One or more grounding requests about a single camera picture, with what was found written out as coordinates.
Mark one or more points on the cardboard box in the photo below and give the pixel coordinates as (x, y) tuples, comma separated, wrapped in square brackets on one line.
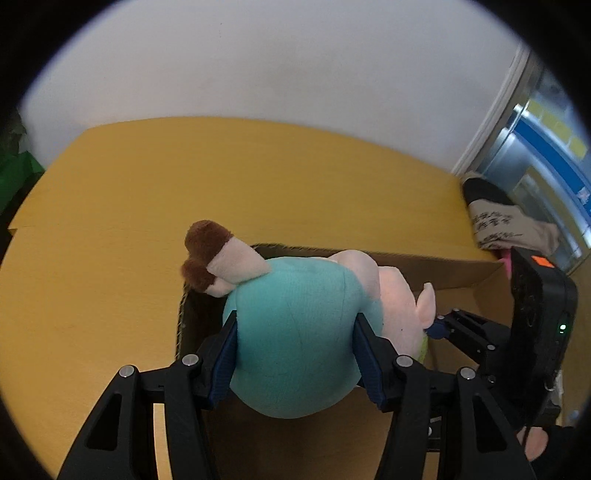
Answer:
[(461, 277)]

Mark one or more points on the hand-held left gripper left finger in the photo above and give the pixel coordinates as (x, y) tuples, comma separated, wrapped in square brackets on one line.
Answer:
[(224, 364)]

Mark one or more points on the pile of clothes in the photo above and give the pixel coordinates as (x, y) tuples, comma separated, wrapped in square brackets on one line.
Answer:
[(498, 221)]

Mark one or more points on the person's right hand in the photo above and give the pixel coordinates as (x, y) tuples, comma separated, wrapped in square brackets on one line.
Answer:
[(532, 444)]

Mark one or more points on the glass partition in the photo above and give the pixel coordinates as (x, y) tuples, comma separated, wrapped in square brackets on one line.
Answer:
[(545, 152)]

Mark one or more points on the white door frame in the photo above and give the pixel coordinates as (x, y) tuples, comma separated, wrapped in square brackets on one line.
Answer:
[(498, 106)]

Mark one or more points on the yellow wooden desktop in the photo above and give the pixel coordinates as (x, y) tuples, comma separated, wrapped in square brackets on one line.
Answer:
[(231, 175)]

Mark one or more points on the pink plush toy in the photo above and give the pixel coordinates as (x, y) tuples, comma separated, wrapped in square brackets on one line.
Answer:
[(507, 265)]

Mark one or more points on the blue banner strip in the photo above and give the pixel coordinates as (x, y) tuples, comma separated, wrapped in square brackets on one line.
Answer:
[(554, 157)]

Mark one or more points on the plush pig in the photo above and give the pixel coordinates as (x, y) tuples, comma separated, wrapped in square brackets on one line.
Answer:
[(295, 332)]

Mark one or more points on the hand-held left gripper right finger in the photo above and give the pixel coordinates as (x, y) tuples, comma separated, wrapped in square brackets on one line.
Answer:
[(369, 364)]

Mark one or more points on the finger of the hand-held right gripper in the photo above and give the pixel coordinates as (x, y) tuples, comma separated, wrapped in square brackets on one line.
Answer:
[(437, 329)]

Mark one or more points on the row of yellow sticky notes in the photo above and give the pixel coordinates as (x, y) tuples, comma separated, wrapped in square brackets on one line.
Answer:
[(561, 124)]

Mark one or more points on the green table cloth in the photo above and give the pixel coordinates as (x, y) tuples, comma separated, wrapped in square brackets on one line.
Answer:
[(14, 180)]

